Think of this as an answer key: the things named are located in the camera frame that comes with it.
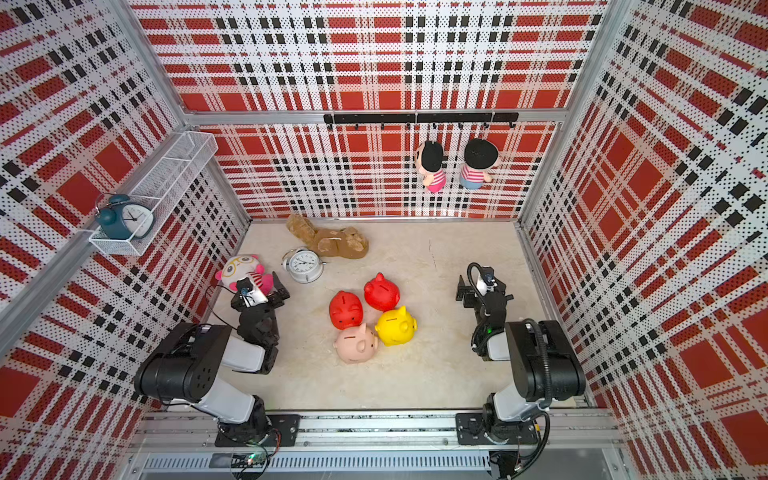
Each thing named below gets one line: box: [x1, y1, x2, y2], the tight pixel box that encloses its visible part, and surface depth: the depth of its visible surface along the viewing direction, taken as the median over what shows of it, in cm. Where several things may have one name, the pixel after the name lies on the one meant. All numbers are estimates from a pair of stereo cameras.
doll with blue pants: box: [460, 139, 498, 190], surface depth 98 cm
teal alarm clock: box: [95, 193, 155, 240], surface depth 64 cm
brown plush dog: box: [286, 214, 369, 259], surface depth 104 cm
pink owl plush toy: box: [215, 254, 273, 296], surface depth 101 cm
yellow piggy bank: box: [375, 305, 419, 346], surface depth 86 cm
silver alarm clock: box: [281, 247, 326, 284], surface depth 104 cm
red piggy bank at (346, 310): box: [329, 290, 363, 330], surface depth 88 cm
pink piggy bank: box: [334, 323, 378, 365], surface depth 82 cm
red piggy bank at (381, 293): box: [364, 272, 400, 312], surface depth 93 cm
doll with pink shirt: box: [414, 140, 446, 193], surface depth 98 cm
